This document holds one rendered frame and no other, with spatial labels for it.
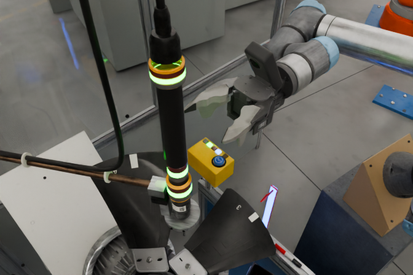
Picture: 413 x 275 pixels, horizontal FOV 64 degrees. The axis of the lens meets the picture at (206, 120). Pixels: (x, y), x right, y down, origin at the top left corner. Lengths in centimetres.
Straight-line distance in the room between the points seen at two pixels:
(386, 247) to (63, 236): 99
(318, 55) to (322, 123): 235
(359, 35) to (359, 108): 252
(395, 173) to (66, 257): 100
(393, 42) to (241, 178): 188
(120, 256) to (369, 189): 78
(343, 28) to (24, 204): 89
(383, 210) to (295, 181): 140
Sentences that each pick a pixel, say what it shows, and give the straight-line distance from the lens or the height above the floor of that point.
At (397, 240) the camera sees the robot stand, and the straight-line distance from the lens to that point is 131.
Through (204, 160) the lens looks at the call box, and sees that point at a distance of 124.
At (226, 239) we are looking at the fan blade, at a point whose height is 118.
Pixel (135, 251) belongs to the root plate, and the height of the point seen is 125.
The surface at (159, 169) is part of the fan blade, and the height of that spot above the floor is 142.
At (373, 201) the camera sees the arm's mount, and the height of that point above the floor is 111.
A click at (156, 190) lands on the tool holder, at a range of 60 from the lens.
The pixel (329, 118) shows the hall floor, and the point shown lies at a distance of 309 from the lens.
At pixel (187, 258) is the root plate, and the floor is 119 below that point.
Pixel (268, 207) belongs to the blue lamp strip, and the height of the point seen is 108.
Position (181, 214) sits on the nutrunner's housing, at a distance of 64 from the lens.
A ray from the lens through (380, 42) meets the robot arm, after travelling 79.
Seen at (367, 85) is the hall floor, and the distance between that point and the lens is 361.
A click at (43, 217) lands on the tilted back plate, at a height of 125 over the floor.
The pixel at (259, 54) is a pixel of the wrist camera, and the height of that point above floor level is 175.
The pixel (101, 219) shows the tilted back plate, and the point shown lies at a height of 117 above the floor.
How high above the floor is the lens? 205
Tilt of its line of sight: 45 degrees down
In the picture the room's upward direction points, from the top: straight up
